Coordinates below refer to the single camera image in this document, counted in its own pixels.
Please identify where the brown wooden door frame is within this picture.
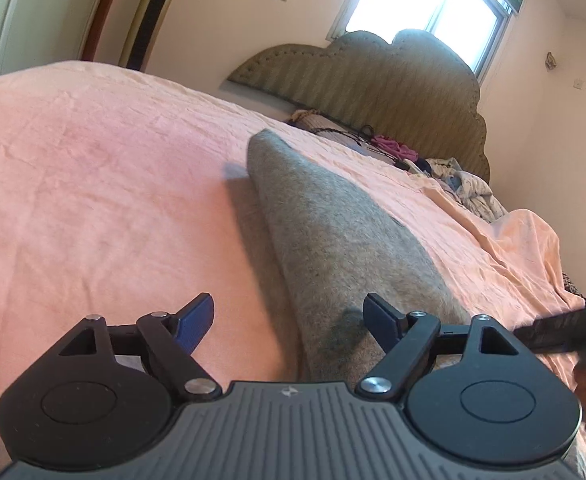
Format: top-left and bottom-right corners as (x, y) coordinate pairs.
(81, 0), (114, 62)

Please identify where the bright window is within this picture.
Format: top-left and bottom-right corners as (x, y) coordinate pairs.
(328, 0), (514, 79)

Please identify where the gold tower air conditioner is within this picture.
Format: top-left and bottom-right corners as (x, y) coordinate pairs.
(118, 0), (173, 72)

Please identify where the grey knit garment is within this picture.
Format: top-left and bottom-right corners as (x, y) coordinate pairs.
(225, 130), (470, 386)

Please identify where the pink bed sheet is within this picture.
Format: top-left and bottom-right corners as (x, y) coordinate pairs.
(0, 62), (586, 479)

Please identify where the olive upholstered headboard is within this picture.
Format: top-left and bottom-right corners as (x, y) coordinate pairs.
(228, 29), (491, 180)

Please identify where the pile of mixed clothes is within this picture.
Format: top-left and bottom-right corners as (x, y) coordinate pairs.
(394, 157), (507, 223)

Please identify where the magenta cloth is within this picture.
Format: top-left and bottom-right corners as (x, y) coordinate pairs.
(371, 136), (419, 162)

